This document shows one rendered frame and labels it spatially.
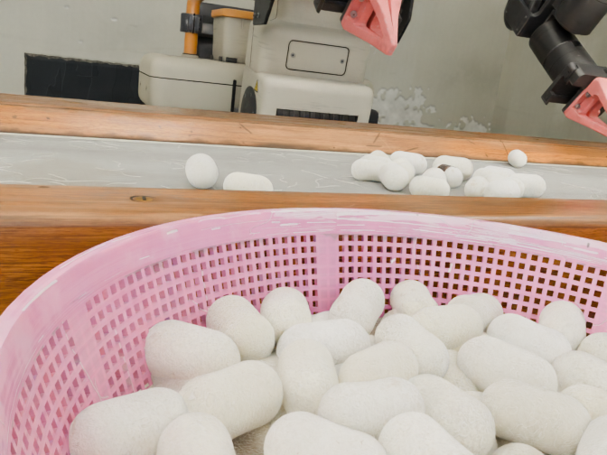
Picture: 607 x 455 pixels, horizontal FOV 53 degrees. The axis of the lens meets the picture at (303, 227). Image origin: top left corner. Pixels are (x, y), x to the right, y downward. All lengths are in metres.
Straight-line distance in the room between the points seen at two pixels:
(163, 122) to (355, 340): 0.44
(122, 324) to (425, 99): 2.80
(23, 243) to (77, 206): 0.03
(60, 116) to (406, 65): 2.38
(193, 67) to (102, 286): 1.21
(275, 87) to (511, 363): 0.94
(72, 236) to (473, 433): 0.16
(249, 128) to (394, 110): 2.25
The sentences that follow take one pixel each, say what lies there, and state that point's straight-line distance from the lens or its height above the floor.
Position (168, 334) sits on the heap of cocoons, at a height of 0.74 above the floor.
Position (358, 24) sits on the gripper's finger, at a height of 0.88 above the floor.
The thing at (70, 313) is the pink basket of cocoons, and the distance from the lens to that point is 0.17.
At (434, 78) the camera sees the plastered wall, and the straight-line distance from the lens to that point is 2.97.
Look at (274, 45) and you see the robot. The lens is 1.15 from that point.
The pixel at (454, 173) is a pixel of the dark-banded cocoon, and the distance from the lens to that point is 0.54.
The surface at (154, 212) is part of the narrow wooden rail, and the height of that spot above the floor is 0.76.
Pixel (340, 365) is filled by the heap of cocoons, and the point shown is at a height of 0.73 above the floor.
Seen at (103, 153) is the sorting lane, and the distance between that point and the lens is 0.53.
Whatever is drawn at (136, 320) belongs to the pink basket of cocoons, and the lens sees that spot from 0.20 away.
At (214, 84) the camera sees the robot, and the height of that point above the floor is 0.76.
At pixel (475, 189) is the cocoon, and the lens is 0.50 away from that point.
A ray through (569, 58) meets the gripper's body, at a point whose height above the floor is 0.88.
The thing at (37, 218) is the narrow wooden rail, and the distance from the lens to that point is 0.25.
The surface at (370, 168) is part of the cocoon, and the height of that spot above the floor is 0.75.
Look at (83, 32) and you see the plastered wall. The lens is 2.51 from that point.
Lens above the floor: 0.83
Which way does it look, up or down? 15 degrees down
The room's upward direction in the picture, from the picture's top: 7 degrees clockwise
